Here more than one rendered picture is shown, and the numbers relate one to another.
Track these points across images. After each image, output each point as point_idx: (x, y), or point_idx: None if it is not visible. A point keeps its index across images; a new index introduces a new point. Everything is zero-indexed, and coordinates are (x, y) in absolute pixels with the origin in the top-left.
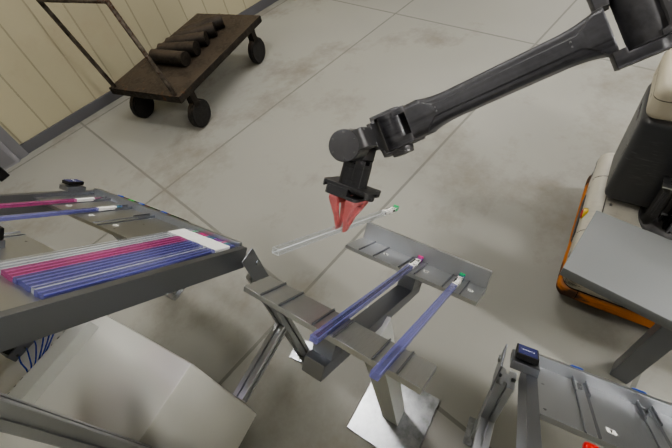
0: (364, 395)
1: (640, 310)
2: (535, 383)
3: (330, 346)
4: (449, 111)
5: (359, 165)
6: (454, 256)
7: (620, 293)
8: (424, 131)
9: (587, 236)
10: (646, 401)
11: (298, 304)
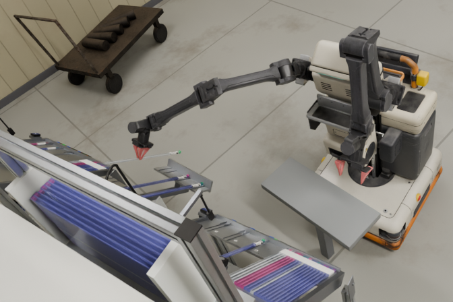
0: None
1: (286, 203)
2: (201, 218)
3: None
4: (165, 116)
5: (142, 134)
6: (199, 174)
7: (279, 195)
8: (160, 123)
9: (278, 169)
10: (247, 229)
11: (114, 183)
